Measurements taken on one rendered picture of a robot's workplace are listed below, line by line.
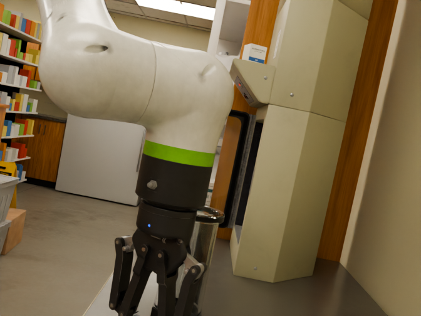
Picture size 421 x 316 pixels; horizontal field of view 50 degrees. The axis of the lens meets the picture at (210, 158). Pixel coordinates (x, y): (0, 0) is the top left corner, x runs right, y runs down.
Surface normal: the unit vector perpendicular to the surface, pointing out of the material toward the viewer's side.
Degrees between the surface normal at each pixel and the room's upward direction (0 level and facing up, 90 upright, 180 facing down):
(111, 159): 90
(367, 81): 90
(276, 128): 90
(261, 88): 90
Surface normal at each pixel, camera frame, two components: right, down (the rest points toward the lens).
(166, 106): 0.29, 0.59
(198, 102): 0.33, 0.33
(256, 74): -0.01, 0.07
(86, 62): 0.20, 0.05
